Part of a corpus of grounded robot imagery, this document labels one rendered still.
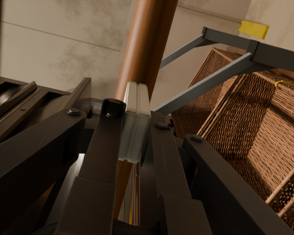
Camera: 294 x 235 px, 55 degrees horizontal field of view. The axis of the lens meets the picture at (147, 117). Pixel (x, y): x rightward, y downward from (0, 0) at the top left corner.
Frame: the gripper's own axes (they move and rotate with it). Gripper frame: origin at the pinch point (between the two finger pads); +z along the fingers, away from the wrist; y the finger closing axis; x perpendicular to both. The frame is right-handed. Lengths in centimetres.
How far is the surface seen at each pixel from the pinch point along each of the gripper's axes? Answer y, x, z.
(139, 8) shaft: -1.1, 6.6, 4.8
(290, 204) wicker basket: 41, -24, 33
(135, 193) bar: 3.9, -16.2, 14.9
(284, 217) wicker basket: 41, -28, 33
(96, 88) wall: -30, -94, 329
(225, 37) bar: 32, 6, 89
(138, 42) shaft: -0.6, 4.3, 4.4
